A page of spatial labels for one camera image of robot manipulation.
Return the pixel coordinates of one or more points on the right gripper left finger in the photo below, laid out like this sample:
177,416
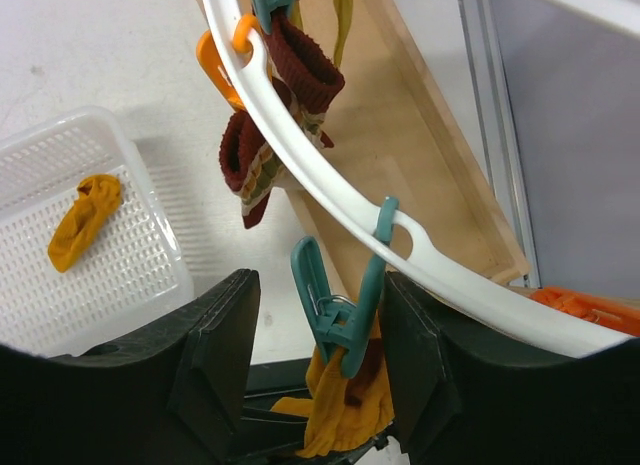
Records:
170,392

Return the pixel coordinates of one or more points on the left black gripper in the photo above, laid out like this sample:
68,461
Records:
266,437

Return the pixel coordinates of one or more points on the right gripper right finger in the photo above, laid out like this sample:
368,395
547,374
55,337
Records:
465,394

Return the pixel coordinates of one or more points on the mustard sock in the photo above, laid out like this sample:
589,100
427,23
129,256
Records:
342,414
99,196

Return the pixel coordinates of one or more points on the teal clothespin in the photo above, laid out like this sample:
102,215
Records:
336,321

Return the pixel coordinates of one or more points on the orange clothespin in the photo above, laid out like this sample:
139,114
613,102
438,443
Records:
604,312

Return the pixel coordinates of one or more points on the white round sock hanger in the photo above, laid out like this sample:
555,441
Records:
244,57

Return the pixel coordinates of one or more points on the white plastic basket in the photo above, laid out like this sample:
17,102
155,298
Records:
87,252

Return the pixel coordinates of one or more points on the orange clip upper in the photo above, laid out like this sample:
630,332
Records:
210,61

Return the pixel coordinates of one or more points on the olive yellow sock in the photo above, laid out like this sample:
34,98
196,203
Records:
342,20

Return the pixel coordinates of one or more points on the wooden drying rack frame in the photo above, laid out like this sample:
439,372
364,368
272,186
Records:
394,135

